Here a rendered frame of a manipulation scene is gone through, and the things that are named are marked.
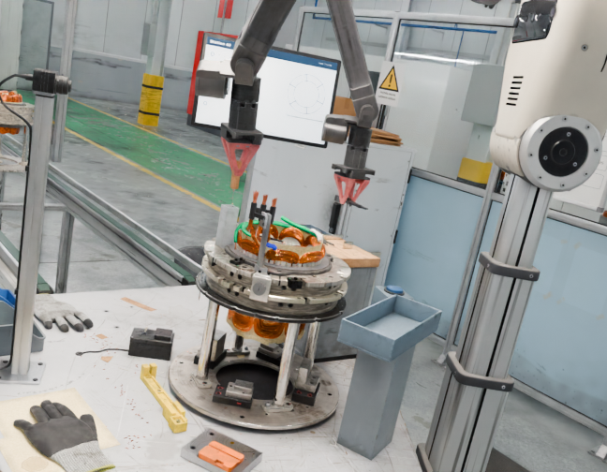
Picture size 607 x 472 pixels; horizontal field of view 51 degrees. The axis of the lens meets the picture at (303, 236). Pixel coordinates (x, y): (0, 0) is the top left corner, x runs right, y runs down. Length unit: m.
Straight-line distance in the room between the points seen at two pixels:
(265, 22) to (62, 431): 0.81
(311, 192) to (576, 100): 2.66
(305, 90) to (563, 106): 1.29
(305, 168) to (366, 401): 2.72
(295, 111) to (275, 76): 0.15
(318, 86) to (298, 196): 1.58
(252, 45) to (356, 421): 0.75
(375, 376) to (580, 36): 0.73
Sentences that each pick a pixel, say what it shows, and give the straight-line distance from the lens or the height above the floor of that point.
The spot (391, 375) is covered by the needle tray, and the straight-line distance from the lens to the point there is 1.24.
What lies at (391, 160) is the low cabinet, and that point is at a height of 1.11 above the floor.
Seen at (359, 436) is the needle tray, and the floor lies 0.82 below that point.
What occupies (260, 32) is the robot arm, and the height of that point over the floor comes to 1.54.
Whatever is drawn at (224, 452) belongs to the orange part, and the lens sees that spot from 1.21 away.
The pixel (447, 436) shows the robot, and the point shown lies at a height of 0.76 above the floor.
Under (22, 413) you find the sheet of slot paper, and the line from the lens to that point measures 1.32.
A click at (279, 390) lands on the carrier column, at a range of 1.34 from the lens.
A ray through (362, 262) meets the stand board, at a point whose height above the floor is 1.05.
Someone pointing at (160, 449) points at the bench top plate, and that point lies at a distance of 1.23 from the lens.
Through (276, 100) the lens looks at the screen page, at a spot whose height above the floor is 1.38.
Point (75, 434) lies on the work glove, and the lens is 1.23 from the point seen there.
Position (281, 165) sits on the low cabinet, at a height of 0.92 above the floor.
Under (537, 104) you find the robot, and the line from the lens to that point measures 1.31.
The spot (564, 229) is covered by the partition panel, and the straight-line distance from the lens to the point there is 3.48.
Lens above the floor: 1.47
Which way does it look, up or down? 14 degrees down
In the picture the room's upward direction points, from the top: 11 degrees clockwise
